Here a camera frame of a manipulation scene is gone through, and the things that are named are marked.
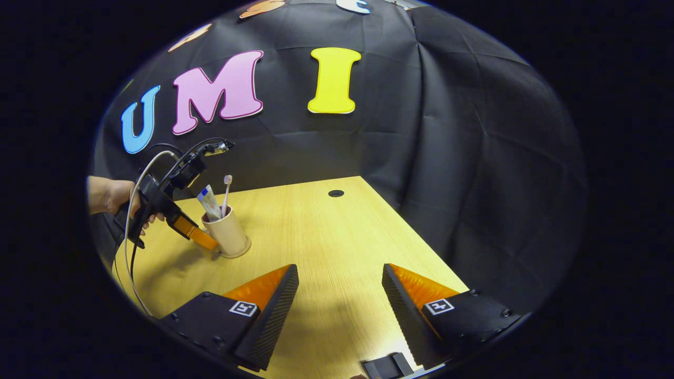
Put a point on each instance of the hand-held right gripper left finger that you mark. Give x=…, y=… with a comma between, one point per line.
x=274, y=316

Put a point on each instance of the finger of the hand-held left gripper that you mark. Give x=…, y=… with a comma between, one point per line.
x=197, y=234

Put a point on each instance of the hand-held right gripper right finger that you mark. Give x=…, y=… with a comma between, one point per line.
x=405, y=316

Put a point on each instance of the beige cup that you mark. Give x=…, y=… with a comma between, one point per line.
x=229, y=234

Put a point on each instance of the white toothpaste tube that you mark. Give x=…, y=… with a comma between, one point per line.
x=209, y=202

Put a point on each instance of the white toothbrush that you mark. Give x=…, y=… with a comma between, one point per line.
x=227, y=192

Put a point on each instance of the wooden desktop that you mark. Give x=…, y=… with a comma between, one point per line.
x=326, y=237

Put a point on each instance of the black backdrop cloth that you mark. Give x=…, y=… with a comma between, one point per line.
x=447, y=131

